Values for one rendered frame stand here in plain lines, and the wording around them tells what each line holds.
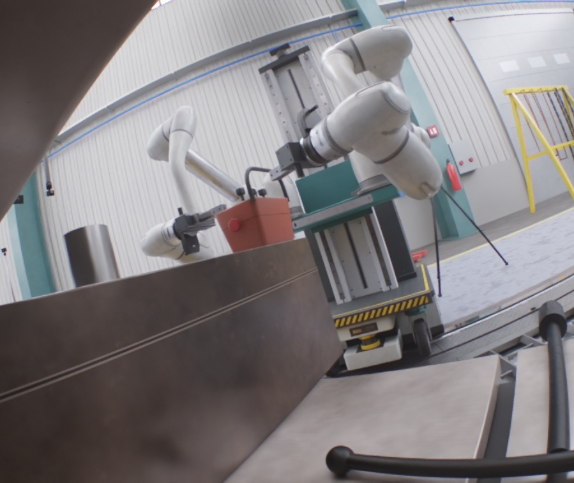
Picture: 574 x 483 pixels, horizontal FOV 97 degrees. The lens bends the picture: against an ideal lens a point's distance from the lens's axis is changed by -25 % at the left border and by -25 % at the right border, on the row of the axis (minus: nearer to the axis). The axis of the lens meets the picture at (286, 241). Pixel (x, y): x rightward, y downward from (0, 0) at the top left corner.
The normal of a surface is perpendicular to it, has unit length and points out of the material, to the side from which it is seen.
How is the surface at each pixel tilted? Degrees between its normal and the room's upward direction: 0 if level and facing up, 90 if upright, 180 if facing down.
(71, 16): 180
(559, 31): 90
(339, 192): 90
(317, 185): 90
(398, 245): 90
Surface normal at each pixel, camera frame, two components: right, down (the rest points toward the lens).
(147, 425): 0.83, -0.29
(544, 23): -0.11, -0.02
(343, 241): -0.36, 0.07
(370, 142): -0.22, 0.87
